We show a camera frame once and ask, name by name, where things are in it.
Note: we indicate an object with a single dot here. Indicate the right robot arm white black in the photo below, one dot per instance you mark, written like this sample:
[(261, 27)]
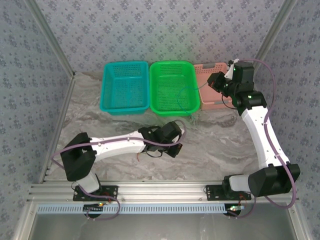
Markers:
[(260, 135)]

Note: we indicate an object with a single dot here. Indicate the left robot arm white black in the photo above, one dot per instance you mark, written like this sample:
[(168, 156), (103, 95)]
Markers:
[(112, 145)]

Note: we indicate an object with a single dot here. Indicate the pink plastic basket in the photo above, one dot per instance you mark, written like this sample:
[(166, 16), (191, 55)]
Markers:
[(207, 97)]

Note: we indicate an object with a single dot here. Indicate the green plastic basket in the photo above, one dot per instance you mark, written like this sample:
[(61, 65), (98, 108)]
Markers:
[(165, 80)]

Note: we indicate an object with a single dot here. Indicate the teal plastic basket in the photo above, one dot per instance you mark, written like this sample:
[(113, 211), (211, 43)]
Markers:
[(125, 82)]

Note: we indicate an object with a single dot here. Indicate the grey sheet metal panel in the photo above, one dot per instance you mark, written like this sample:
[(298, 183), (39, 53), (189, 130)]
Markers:
[(160, 227)]

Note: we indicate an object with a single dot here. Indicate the small black controller board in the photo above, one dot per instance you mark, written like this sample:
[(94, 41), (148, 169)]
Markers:
[(93, 208), (235, 209)]

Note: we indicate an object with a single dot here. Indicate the aluminium mounting rail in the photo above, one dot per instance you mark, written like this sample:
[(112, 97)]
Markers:
[(160, 191)]

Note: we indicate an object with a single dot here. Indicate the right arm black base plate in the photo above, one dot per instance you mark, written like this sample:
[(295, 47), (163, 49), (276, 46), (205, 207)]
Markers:
[(212, 192)]

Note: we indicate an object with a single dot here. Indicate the aluminium frame post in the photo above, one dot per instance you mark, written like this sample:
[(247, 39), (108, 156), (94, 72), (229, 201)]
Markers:
[(277, 25), (53, 40)]

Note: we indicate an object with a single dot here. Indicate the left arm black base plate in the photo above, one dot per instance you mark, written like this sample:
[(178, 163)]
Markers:
[(112, 191)]

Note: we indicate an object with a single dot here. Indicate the aluminium table side rail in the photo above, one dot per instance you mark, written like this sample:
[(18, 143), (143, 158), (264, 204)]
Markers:
[(59, 125)]

